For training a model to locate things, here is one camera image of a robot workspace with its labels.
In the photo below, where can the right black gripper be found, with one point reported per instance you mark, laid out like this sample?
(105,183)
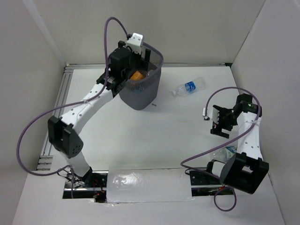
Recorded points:
(217,128)

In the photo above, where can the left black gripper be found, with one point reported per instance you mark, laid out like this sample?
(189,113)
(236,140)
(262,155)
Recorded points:
(137,57)

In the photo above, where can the orange juice bottle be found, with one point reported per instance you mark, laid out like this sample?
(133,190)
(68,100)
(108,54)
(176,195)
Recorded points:
(137,75)

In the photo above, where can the red label plastic bottle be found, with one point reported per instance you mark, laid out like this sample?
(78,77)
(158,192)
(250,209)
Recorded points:
(149,73)

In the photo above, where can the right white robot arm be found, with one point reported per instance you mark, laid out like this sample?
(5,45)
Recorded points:
(246,169)

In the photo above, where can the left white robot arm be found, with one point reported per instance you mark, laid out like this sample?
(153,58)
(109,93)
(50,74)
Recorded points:
(64,131)

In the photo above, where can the grey mesh waste bin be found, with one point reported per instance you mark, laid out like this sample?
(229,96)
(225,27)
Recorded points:
(139,94)

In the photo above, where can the crushed bottle green label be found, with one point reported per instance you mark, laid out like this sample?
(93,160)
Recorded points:
(223,154)

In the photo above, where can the clear bottle blue label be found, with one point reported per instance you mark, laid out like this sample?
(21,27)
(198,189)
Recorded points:
(190,87)

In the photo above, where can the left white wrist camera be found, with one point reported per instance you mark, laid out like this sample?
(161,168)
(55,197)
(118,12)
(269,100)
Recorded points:
(135,43)

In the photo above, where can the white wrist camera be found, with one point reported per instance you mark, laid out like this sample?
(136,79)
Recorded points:
(211,113)
(135,43)

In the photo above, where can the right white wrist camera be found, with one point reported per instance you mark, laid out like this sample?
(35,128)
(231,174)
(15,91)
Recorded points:
(211,113)

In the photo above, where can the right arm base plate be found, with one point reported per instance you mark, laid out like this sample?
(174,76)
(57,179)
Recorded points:
(202,184)

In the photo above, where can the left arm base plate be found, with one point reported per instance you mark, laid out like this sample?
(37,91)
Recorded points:
(94,189)

